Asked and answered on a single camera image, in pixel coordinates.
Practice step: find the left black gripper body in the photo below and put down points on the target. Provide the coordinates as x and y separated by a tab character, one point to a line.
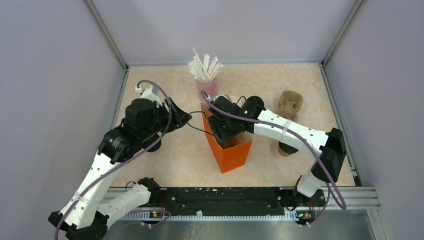
160	118

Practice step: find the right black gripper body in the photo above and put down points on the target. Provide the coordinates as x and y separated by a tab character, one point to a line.
222	129

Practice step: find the orange paper bag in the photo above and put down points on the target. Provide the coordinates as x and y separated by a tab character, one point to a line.
231	154

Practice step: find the brown paper coffee cup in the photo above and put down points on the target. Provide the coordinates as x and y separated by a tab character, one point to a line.
283	153

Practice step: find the black plastic cup lid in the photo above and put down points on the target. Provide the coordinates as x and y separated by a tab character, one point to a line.
287	148

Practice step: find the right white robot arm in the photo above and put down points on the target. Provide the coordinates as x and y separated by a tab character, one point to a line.
327	148

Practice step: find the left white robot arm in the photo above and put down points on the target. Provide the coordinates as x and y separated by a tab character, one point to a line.
146	122

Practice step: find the black plastic lid stack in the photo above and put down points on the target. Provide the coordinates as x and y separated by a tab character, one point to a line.
152	144

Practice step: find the stack of brown paper cups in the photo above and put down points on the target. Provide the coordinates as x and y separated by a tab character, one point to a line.
237	99

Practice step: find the pink cylindrical straw holder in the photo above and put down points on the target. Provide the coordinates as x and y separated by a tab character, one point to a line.
210	88

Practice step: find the bundle of white wrapped straws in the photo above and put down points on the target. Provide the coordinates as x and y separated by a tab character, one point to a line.
205	70

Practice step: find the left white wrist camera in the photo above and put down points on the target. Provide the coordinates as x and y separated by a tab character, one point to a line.
151	93

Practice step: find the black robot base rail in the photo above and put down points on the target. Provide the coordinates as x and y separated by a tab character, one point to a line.
232	201

